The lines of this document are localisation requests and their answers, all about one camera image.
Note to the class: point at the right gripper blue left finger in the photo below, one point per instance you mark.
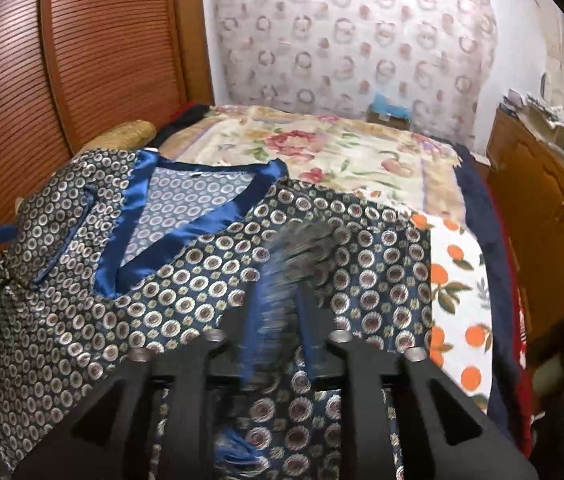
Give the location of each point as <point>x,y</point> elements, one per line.
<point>154,416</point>

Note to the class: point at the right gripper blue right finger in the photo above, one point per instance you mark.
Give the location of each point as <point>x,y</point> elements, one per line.
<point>402,416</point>

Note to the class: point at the navy circle-patterned satin garment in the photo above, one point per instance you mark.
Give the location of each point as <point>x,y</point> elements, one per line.
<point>124,249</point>

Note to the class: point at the navy blanket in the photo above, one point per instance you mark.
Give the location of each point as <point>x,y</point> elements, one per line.
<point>483,221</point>

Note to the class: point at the orange-print white sheet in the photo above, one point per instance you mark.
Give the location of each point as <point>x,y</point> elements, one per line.
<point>460,341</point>

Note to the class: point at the gold patterned folded cloth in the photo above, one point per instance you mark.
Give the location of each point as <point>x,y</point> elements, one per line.
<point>127,136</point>

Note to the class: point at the wooden sideboard cabinet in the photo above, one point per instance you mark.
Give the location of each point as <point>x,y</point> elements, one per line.
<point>527,182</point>

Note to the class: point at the wooden louvered wardrobe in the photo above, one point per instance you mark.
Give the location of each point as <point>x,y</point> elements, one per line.
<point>72,69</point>

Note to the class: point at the floral cream bedspread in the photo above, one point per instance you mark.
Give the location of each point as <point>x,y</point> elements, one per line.
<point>383,164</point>

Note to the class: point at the clutter pile on sideboard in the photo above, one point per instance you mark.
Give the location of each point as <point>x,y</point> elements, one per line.
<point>544,122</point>

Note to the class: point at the blue item on box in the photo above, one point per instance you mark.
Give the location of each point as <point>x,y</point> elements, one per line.
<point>381,112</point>

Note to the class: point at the circle-patterned pink curtain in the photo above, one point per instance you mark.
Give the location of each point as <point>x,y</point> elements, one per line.
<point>429,57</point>

